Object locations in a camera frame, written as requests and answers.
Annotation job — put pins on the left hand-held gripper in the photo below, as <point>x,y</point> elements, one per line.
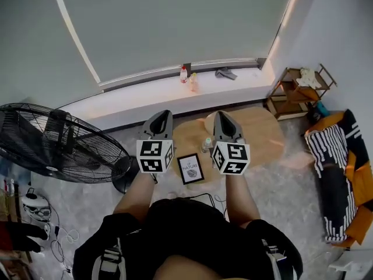
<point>150,156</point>

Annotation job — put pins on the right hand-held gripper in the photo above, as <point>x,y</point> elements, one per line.
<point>233,159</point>

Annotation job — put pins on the black framed nature picture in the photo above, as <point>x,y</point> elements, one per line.
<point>190,169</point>

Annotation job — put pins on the person's right forearm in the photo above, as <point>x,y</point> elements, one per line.
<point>240,198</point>

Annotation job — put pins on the person's left forearm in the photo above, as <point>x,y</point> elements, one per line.
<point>135,197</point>

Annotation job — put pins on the wooden oval coffee table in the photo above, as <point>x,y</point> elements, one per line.
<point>262,133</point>

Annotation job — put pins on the clear plastic bottle green label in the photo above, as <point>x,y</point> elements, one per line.
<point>206,146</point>

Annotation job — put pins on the white window sill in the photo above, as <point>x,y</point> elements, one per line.
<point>145,98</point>

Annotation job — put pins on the yellow capped plastic bottle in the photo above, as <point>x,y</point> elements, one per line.
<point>194,84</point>

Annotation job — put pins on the grey cloth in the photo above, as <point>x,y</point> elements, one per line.
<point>225,74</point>

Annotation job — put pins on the red capped plastic bottle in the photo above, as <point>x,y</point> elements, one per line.
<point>183,76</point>

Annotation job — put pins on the wooden shelf rack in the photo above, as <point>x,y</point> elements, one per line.
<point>287,109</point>

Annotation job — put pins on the white crumpled cloth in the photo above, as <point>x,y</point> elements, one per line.
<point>309,77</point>

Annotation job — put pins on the black white striped blanket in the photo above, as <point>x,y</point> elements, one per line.
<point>323,144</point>

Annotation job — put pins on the orange cushion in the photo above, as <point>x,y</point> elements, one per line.
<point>361,165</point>
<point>362,226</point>
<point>326,122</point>

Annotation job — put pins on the black standing fan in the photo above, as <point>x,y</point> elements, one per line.
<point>58,144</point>

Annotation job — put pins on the grey roller blind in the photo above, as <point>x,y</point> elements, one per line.
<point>175,22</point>

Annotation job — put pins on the person's black clothed body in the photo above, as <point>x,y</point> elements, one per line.
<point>186,232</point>

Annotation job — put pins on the black sofa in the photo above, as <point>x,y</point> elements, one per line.
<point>332,179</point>

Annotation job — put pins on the white headset device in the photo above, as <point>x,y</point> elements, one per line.
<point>35,204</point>

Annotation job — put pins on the white shelf unit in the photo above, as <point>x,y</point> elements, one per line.
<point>349,265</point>

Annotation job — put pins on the brown wooden cabinet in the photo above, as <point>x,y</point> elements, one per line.
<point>11,261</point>

